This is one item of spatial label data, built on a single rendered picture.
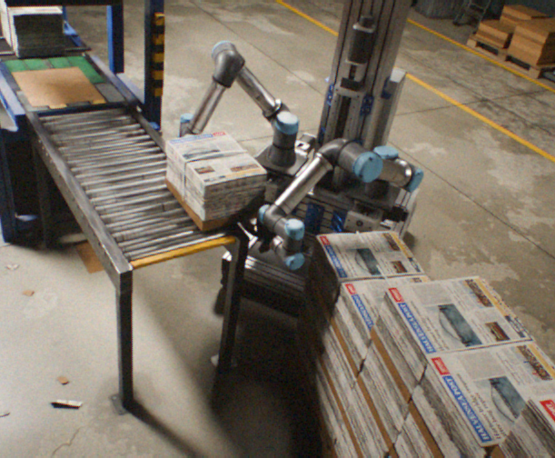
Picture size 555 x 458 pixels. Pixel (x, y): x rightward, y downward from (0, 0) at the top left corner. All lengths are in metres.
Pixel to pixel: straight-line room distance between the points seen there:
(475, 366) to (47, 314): 2.17
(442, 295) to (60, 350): 1.86
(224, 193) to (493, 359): 1.16
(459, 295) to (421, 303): 0.15
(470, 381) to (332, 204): 1.40
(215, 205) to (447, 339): 1.04
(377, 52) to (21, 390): 2.18
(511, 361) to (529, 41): 6.67
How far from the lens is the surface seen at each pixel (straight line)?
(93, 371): 2.86
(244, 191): 2.29
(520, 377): 1.73
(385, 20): 2.63
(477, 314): 1.85
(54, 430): 2.69
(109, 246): 2.24
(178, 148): 2.40
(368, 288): 2.16
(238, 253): 2.33
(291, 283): 3.01
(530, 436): 1.40
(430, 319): 1.76
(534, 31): 8.12
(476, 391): 1.63
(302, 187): 2.23
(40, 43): 3.90
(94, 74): 3.66
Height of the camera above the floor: 2.21
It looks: 36 degrees down
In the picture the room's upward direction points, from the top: 11 degrees clockwise
